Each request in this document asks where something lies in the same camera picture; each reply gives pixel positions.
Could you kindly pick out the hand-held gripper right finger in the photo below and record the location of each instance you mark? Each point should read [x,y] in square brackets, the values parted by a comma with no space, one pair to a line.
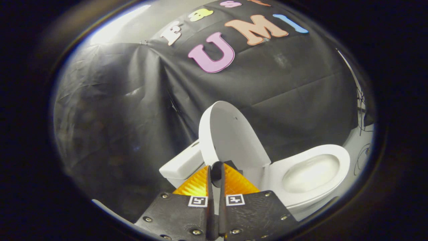
[222,217]

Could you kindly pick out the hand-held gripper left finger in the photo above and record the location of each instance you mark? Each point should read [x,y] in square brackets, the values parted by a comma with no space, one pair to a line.
[210,217]

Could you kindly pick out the white toilet lid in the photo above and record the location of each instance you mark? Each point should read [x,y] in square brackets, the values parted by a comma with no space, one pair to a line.
[230,134]

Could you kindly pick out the white toilet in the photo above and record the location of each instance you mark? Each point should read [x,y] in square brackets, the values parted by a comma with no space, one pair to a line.
[182,164]

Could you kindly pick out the white toilet tank cover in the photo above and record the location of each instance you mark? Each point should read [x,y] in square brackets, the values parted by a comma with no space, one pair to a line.
[182,160]

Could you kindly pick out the white toilet seat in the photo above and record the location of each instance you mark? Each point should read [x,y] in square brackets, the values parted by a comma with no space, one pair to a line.
[334,154]

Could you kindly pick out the black backdrop cloth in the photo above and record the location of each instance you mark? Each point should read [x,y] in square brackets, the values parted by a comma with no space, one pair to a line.
[133,100]

